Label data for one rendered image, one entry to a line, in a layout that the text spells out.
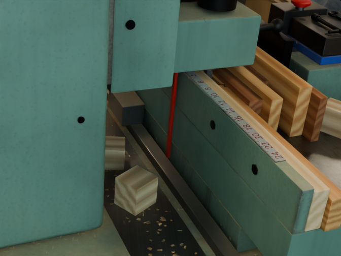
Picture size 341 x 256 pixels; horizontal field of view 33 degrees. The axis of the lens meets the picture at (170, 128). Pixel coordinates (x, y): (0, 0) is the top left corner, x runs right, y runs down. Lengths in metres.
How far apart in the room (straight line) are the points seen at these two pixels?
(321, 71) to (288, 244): 0.31
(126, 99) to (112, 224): 0.25
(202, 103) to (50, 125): 0.20
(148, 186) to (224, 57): 0.19
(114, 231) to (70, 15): 0.28
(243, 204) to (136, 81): 0.19
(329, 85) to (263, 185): 0.27
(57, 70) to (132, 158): 0.30
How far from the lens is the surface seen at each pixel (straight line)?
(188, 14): 0.74
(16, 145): 0.63
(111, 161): 0.82
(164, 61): 0.68
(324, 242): 0.64
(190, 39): 0.73
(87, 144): 0.65
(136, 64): 0.67
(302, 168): 0.61
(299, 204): 0.58
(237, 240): 0.70
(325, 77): 0.84
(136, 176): 0.75
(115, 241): 0.71
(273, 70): 0.78
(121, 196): 0.75
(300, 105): 0.75
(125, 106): 0.89
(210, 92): 0.72
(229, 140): 0.68
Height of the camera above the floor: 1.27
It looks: 30 degrees down
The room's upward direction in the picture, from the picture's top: 5 degrees clockwise
